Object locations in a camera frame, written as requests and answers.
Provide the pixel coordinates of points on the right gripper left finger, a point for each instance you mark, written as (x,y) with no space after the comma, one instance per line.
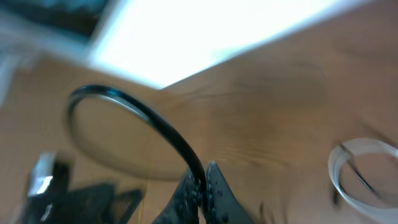
(182,208)

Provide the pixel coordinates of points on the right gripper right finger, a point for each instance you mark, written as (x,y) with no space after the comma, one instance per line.
(223,207)

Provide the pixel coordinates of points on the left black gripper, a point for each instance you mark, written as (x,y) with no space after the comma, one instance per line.
(50,201)

